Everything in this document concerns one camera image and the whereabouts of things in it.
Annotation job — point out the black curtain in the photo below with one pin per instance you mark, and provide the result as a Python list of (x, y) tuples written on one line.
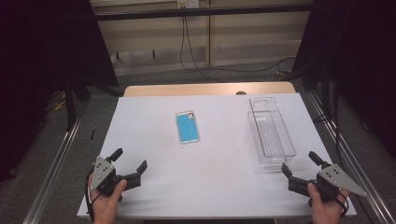
[(358, 62), (37, 62)]

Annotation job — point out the clear plastic container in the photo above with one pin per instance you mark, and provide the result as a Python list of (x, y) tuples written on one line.
[(274, 137)]

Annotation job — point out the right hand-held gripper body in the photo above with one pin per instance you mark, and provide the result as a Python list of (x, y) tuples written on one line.
[(334, 180)]

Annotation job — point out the wall socket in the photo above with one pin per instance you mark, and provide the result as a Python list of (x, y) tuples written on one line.
[(187, 3)]

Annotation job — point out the person's right hand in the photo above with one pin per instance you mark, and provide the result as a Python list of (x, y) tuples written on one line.
[(327, 211)]

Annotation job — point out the phone with blue case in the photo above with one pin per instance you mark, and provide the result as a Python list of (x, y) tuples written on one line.
[(187, 128)]

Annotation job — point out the black horizontal bar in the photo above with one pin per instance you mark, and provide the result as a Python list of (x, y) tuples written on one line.
[(186, 12)]

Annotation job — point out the wooden table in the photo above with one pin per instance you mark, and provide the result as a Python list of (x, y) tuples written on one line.
[(202, 88)]

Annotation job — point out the person's left hand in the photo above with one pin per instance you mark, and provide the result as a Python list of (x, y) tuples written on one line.
[(107, 207)]

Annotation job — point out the black stand post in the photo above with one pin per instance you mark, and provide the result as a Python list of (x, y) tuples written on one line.
[(70, 102)]

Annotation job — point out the white board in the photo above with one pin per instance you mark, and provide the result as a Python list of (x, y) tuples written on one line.
[(155, 124)]

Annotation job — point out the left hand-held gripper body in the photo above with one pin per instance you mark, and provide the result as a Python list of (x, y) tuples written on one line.
[(104, 174)]

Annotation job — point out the aluminium rail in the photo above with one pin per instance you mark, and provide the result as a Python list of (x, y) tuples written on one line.
[(53, 174), (358, 168)]

